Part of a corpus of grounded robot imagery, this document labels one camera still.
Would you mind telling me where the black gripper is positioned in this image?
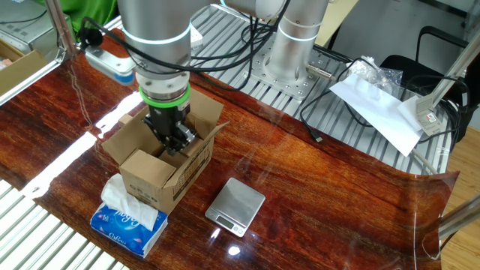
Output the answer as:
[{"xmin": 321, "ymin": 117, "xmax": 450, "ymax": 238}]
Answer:
[{"xmin": 141, "ymin": 100, "xmax": 198, "ymax": 155}]

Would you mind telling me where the brown cardboard box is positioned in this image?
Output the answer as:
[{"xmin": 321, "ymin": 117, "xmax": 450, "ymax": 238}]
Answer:
[{"xmin": 101, "ymin": 88, "xmax": 230, "ymax": 215}]

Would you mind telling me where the cardboard storage box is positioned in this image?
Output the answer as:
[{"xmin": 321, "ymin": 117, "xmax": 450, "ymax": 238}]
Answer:
[{"xmin": 0, "ymin": 39, "xmax": 50, "ymax": 97}]

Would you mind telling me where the pale wooden block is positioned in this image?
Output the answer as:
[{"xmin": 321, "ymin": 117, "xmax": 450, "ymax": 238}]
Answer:
[
  {"xmin": 159, "ymin": 149, "xmax": 189, "ymax": 169},
  {"xmin": 181, "ymin": 137, "xmax": 204, "ymax": 157}
]

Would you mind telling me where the white tissue sheet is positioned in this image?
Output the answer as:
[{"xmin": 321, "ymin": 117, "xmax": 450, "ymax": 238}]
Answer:
[{"xmin": 100, "ymin": 172, "xmax": 160, "ymax": 232}]

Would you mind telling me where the silver digital scale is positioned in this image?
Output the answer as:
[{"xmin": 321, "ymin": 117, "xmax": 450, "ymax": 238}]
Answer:
[{"xmin": 204, "ymin": 177, "xmax": 266, "ymax": 239}]

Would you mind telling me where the blue tissue pack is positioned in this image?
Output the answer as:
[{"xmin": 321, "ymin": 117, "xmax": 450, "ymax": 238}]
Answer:
[{"xmin": 89, "ymin": 202, "xmax": 169, "ymax": 259}]

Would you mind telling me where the wood grain table mat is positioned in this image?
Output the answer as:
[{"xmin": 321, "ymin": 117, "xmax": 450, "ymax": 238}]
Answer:
[{"xmin": 0, "ymin": 28, "xmax": 461, "ymax": 270}]

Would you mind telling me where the person in green shirt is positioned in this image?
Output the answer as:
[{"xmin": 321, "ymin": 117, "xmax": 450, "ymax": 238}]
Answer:
[{"xmin": 35, "ymin": 0, "xmax": 119, "ymax": 33}]

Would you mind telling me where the grey computer case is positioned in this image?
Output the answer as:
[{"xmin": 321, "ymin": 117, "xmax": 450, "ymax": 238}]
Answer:
[{"xmin": 0, "ymin": 0, "xmax": 72, "ymax": 56}]

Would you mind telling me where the beige desk panel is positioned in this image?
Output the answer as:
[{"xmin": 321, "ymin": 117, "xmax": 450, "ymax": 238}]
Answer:
[{"xmin": 314, "ymin": 0, "xmax": 359, "ymax": 48}]

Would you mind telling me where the white paper sheet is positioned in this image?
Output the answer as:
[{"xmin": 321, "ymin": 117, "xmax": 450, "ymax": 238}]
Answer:
[{"xmin": 328, "ymin": 73, "xmax": 425, "ymax": 158}]

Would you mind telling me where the clear plastic bag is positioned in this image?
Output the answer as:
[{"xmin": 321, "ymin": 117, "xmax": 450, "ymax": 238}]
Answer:
[{"xmin": 344, "ymin": 55, "xmax": 404, "ymax": 97}]

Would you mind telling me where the black office chair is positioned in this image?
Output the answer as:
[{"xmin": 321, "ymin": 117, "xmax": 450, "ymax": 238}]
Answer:
[{"xmin": 378, "ymin": 25, "xmax": 480, "ymax": 143}]

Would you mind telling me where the white labelled device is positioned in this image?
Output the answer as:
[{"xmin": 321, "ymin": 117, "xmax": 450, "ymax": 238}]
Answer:
[{"xmin": 414, "ymin": 95, "xmax": 446, "ymax": 137}]

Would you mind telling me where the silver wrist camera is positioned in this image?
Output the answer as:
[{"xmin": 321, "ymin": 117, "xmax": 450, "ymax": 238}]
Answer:
[{"xmin": 84, "ymin": 45, "xmax": 137, "ymax": 86}]

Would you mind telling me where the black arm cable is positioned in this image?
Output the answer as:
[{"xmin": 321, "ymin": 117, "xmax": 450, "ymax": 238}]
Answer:
[{"xmin": 77, "ymin": 0, "xmax": 292, "ymax": 93}]

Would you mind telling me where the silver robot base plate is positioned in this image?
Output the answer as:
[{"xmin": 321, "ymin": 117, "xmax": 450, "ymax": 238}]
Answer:
[{"xmin": 243, "ymin": 40, "xmax": 353, "ymax": 101}]

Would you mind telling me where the black USB cable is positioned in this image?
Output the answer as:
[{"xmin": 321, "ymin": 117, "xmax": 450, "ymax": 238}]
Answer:
[{"xmin": 298, "ymin": 56, "xmax": 376, "ymax": 143}]

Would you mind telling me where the aluminium frame post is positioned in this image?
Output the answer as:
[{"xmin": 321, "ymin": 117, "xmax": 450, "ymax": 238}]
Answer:
[
  {"xmin": 43, "ymin": 0, "xmax": 78, "ymax": 63},
  {"xmin": 437, "ymin": 193, "xmax": 480, "ymax": 241}
]

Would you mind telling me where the beige cable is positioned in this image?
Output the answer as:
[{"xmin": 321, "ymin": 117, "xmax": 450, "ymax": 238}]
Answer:
[{"xmin": 410, "ymin": 148, "xmax": 440, "ymax": 176}]

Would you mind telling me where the black cable bundle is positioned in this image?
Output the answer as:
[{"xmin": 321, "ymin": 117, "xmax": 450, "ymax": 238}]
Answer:
[{"xmin": 403, "ymin": 73, "xmax": 472, "ymax": 146}]

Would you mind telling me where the aluminium stand post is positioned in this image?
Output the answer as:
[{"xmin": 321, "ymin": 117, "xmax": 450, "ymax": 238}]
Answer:
[{"xmin": 430, "ymin": 31, "xmax": 480, "ymax": 110}]

